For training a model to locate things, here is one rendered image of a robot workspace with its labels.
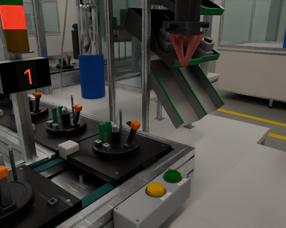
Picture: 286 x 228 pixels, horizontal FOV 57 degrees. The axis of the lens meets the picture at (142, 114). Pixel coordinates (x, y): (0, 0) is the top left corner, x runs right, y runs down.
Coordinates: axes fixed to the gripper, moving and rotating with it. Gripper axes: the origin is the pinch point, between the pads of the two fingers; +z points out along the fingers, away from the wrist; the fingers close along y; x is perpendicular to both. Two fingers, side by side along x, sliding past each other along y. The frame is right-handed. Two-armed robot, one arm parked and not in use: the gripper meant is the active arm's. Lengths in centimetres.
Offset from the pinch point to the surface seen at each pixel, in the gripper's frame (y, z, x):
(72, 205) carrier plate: 29.5, 26.5, -6.6
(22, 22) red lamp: 23.3, -8.2, -28.8
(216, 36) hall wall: -866, 57, -384
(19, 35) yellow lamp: 24.6, -5.6, -28.6
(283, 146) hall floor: -252, 125, -11
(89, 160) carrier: 15.2, 26.9, -18.3
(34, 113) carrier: 7, 26, -61
